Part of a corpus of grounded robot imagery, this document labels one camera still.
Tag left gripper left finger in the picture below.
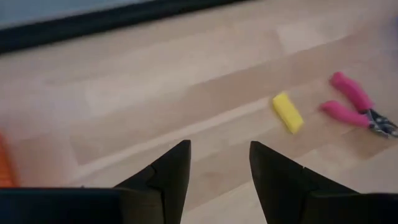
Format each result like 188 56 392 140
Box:
113 139 192 224

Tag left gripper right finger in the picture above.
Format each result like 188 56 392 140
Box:
249 141 358 224

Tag yellow eraser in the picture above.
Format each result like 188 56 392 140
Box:
272 91 305 135

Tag orange plastic tray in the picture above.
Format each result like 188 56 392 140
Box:
0 132 21 188

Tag pink handled pliers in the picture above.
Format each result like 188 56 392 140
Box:
319 71 398 139

